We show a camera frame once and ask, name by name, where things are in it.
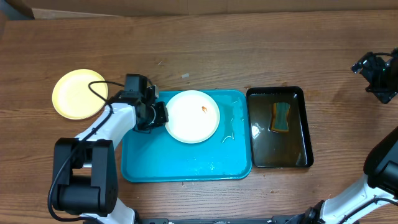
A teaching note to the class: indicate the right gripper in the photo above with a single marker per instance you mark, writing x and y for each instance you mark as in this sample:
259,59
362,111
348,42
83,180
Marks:
377,64

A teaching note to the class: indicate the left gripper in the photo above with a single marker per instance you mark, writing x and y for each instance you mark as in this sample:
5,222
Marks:
163,118

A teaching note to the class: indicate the white plate with stain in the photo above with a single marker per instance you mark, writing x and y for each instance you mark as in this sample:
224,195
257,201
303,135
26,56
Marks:
194,116

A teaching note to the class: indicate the yellow plate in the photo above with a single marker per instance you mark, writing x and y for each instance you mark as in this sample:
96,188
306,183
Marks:
72,98

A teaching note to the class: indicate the green yellow sponge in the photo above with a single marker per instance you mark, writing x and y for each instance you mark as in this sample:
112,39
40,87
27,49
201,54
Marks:
280,117

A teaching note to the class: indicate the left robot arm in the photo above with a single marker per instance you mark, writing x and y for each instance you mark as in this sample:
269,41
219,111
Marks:
84,183

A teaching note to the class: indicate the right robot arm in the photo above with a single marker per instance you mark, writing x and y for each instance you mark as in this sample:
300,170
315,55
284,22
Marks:
378,185

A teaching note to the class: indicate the blue plastic tray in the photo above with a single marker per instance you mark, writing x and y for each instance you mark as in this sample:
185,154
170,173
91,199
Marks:
157,157

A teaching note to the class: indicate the black water tray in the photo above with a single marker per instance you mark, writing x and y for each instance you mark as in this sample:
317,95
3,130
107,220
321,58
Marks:
275,150

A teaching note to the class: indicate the cardboard board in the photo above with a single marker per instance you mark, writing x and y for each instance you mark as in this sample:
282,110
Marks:
198,7

